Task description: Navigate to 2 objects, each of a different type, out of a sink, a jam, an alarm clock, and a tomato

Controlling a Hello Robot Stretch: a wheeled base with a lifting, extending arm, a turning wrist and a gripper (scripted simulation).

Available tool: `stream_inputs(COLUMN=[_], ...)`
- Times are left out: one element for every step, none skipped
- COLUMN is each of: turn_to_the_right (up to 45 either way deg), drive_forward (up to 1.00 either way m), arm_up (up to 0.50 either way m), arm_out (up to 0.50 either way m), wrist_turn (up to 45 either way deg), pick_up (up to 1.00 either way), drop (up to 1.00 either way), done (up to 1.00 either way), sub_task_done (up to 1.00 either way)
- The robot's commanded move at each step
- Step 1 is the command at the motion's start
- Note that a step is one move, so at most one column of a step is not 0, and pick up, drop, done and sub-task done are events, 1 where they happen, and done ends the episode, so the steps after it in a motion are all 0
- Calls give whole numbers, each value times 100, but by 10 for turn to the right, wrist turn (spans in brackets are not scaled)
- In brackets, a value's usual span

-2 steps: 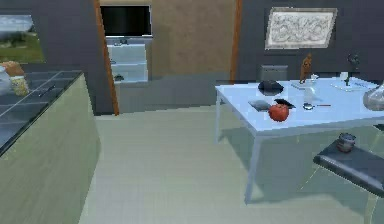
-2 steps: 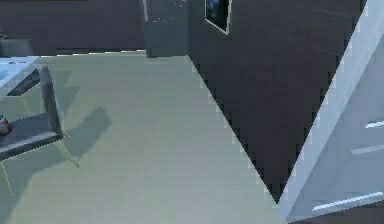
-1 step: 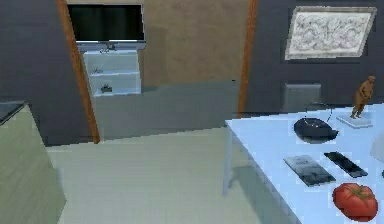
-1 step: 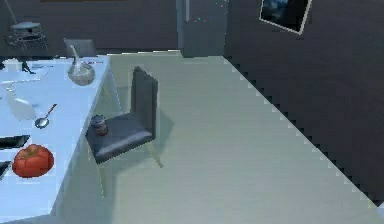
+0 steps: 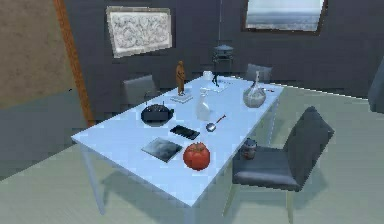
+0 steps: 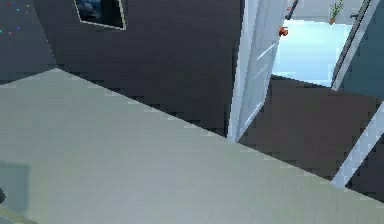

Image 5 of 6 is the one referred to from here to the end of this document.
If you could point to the red tomato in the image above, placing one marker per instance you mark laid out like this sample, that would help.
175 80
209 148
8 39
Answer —
196 156

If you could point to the dark jam jar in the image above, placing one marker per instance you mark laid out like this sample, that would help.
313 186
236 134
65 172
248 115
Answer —
248 149

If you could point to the white ceramic vase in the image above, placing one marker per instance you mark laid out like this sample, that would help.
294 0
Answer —
203 107

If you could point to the black remote control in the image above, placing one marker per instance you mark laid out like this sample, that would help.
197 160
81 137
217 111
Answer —
185 131

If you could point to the black round pan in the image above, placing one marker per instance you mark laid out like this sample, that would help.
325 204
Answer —
156 114

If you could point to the brown wooden figure statue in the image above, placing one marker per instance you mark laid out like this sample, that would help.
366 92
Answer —
180 77

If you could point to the white cup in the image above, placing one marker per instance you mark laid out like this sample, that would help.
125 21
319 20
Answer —
207 75

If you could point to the small black figurine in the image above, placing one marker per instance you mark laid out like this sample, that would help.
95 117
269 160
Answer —
215 79

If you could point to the grey square plate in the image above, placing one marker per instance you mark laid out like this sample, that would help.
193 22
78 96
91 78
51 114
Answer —
162 149

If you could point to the dark grey dining chair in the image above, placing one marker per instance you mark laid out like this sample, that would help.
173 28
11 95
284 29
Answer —
286 156
259 72
138 89

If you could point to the clear glass decanter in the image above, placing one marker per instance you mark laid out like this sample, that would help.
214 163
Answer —
254 96

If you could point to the white dining table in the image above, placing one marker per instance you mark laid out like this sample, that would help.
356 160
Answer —
133 140

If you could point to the black hanging lamp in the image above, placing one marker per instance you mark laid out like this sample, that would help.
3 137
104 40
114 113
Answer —
222 53

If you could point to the brown framed window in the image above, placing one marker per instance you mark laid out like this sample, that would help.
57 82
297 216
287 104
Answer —
284 15

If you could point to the brown room door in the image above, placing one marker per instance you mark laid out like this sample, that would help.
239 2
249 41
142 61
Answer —
36 50

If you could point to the grey framed wall picture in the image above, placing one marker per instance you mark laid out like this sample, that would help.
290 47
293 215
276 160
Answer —
139 30

